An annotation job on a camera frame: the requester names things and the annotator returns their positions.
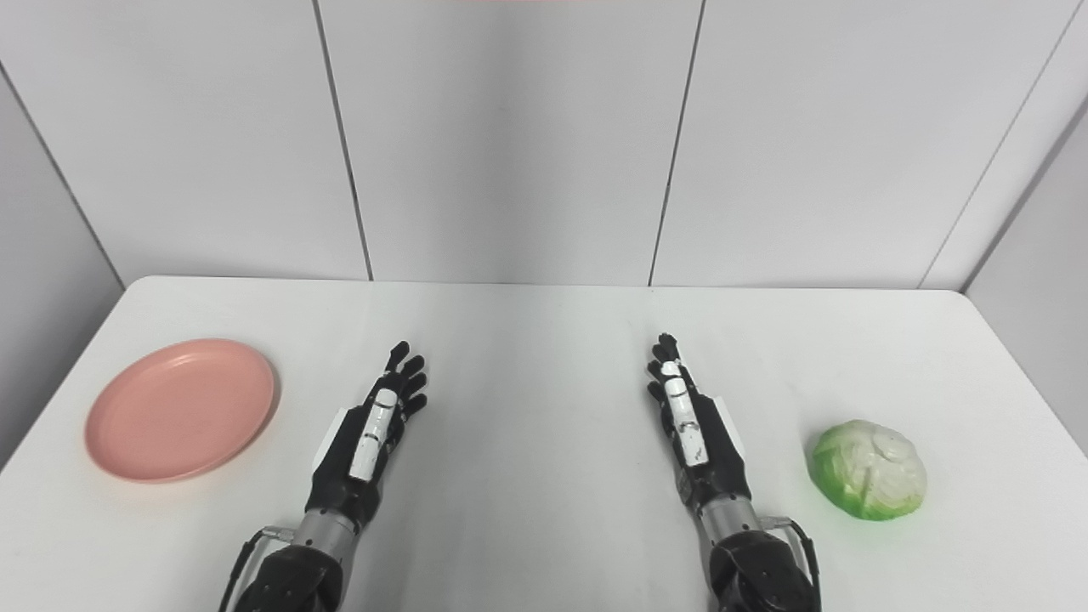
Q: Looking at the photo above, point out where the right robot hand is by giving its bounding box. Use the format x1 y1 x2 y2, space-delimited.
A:
647 333 754 513

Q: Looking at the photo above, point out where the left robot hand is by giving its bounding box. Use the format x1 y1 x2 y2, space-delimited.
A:
305 341 428 533

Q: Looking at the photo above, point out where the green cabbage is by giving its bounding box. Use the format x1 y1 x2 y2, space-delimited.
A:
809 419 928 521

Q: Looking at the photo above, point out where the pink plate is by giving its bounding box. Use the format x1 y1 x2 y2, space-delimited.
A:
83 338 280 485

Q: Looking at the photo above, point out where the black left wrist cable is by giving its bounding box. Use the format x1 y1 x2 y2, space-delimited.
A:
218 526 295 612

